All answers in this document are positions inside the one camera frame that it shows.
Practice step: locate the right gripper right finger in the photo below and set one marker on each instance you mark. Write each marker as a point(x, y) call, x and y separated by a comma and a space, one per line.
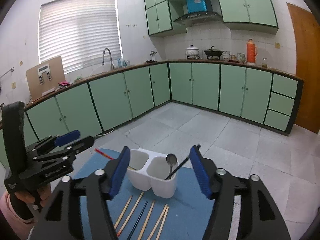
point(260, 217)

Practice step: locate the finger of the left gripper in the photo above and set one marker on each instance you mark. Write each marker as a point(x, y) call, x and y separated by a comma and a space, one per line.
point(49, 143)
point(64, 151)

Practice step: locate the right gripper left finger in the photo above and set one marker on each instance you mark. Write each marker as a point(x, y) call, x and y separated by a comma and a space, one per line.
point(61, 217)

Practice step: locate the red-tipped wooden chopstick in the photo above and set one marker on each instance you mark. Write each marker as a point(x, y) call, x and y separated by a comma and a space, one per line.
point(103, 154)

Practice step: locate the red patterned chopstick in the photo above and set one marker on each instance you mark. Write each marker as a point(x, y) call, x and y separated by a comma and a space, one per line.
point(130, 214)

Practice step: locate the plain bamboo chopstick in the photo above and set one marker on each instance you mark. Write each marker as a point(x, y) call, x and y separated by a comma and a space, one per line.
point(146, 220)

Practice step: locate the dark black chopstick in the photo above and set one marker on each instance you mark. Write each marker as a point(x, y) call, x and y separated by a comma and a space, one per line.
point(177, 168)

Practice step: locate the black spoon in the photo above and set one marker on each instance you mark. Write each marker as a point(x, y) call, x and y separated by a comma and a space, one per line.
point(171, 161)

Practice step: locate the plain wooden chopstick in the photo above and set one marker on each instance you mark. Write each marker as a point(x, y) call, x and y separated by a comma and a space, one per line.
point(122, 212)

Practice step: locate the red-end wooden chopstick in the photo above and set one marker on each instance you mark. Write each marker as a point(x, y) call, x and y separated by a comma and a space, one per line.
point(157, 223)

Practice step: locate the green lower kitchen cabinets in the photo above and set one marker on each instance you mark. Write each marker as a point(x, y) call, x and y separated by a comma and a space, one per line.
point(265, 98)

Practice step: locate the person left hand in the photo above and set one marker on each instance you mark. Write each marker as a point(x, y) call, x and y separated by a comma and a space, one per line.
point(44, 192)

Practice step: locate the pink cloth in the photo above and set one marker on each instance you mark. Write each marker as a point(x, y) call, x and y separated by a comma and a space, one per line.
point(64, 84)

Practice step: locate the cardboard box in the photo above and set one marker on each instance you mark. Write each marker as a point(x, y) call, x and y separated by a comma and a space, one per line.
point(44, 78)

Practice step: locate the white double utensil holder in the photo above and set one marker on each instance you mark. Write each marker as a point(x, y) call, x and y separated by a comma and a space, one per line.
point(152, 169)

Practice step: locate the white window blind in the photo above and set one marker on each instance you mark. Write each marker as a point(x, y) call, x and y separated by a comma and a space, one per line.
point(83, 32)

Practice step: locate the glass jar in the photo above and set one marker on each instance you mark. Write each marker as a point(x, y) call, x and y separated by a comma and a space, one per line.
point(264, 62)

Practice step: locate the white cooking pot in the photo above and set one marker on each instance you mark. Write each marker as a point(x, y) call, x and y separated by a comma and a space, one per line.
point(192, 52)

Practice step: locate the orange thermos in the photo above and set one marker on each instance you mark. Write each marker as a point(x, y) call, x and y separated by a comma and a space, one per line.
point(251, 52)

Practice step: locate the black wok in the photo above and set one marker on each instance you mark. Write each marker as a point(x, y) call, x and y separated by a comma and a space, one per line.
point(213, 53)

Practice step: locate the black range hood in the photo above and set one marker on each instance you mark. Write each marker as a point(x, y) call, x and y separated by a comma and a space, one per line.
point(202, 17)

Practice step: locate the blue box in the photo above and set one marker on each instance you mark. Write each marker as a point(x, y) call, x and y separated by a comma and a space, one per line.
point(196, 6)

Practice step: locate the wooden door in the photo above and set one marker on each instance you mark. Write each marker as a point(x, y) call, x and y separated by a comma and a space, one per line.
point(306, 30)

